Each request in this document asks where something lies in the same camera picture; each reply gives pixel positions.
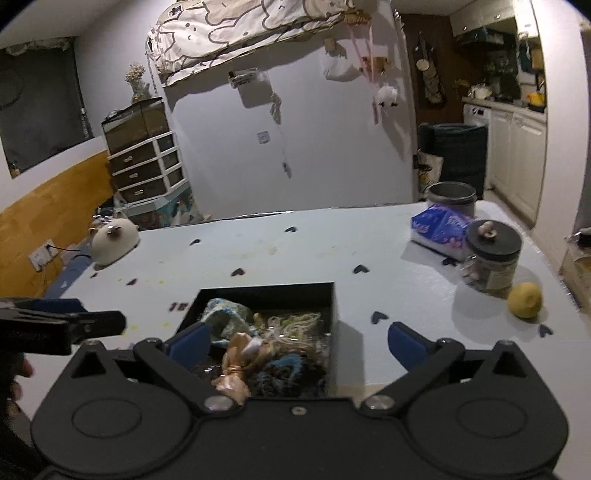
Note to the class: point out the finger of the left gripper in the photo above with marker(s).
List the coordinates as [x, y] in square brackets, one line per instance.
[76, 327]
[43, 306]

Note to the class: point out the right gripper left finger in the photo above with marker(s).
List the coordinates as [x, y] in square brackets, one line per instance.
[168, 363]

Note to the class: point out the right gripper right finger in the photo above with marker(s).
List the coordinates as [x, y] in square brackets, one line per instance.
[427, 363]

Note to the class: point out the blue white knitted pouch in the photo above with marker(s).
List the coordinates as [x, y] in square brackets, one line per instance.
[225, 318]

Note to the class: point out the peach satin bow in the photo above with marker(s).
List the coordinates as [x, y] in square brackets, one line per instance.
[245, 354]

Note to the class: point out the dark blue crochet scrunchie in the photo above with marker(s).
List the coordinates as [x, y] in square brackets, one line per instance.
[291, 376]

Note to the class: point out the black storage box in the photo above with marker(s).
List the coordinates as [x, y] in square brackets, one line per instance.
[295, 318]

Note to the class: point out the person's left hand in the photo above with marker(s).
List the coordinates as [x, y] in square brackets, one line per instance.
[13, 365]

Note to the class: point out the navy triangle-pattern cushion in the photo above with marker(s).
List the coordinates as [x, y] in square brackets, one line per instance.
[66, 278]

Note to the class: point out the cream cat-shaped ceramic pot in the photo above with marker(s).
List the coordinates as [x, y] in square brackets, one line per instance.
[112, 241]

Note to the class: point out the yellow lemon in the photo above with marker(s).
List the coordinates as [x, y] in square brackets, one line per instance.
[525, 300]

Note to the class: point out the blue tissue pack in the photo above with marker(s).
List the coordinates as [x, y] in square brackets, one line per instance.
[442, 230]

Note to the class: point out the glass jar black lid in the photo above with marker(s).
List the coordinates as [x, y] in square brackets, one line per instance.
[493, 250]

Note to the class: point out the round metal tin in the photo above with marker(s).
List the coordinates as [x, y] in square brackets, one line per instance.
[458, 196]

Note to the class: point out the white drawer cabinet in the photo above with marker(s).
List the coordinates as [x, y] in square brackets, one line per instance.
[148, 169]

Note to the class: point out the glass fish tank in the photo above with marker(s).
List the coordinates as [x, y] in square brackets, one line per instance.
[140, 121]

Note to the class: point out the black trash bin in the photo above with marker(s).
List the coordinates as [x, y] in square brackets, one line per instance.
[464, 149]

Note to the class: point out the dried flower vase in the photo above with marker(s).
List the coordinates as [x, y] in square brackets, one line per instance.
[139, 87]

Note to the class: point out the white washing machine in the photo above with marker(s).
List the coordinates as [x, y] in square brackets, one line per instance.
[477, 115]

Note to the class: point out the white plush sheep toy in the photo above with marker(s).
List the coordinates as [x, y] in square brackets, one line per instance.
[387, 96]

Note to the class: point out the patterned hanging blanket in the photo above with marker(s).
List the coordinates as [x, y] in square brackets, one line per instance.
[190, 37]

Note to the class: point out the wall power socket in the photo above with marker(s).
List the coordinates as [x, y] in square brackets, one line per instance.
[43, 255]

